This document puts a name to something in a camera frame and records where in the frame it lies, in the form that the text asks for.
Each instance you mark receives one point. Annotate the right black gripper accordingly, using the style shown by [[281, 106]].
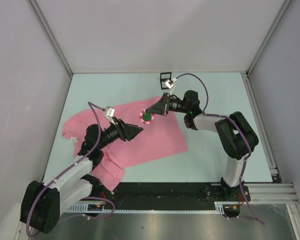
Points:
[[160, 107]]

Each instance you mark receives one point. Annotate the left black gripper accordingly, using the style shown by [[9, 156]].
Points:
[[120, 127]]

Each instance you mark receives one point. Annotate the plush flower brooch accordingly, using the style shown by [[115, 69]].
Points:
[[146, 117]]

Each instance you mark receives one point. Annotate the pink t-shirt garment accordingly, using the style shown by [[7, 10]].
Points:
[[160, 138]]

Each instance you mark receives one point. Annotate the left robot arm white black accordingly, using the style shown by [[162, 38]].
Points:
[[44, 202]]

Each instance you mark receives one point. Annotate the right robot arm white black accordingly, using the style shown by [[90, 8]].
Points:
[[237, 137]]

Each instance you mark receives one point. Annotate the white garment label tag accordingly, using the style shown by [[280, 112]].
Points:
[[74, 139]]

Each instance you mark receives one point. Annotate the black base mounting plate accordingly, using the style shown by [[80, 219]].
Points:
[[170, 196]]

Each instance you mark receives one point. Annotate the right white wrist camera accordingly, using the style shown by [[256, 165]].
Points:
[[170, 83]]

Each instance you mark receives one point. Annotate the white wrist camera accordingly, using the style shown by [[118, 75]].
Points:
[[170, 83], [109, 113]]

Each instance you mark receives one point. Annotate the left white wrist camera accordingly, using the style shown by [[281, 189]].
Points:
[[109, 113]]

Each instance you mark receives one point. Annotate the black square frame stand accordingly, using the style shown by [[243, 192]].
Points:
[[163, 77]]

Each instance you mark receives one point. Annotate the white slotted cable duct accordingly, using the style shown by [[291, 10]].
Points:
[[97, 207]]

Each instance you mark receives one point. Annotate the front aluminium frame rail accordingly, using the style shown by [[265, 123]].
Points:
[[259, 192]]

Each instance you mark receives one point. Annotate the aluminium frame rail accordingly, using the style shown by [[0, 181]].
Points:
[[259, 192], [266, 144]]

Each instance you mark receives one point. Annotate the right aluminium frame rail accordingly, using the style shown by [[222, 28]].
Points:
[[266, 144]]

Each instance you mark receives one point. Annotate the right corner aluminium post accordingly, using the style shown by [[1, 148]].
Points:
[[269, 34]]

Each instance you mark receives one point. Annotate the corner aluminium post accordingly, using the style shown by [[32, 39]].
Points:
[[269, 34], [42, 20]]

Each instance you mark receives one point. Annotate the left corner aluminium post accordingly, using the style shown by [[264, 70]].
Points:
[[42, 20]]

